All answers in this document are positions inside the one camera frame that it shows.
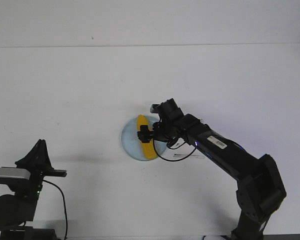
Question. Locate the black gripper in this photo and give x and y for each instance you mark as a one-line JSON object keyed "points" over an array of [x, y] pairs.
{"points": [[162, 132], [32, 169]]}

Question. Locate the yellow corn cob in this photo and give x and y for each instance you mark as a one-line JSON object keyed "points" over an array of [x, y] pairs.
{"points": [[147, 148]]}

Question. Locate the light blue round plate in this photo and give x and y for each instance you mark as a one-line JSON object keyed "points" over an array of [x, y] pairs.
{"points": [[132, 145]]}

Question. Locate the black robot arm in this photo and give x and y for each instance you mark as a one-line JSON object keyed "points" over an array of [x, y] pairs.
{"points": [[15, 213], [260, 189]]}

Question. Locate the clear tape strip horizontal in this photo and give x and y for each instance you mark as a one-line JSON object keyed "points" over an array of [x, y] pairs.
{"points": [[192, 156]]}

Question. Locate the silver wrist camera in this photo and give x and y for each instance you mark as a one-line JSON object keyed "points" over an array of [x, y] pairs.
{"points": [[154, 108], [13, 176]]}

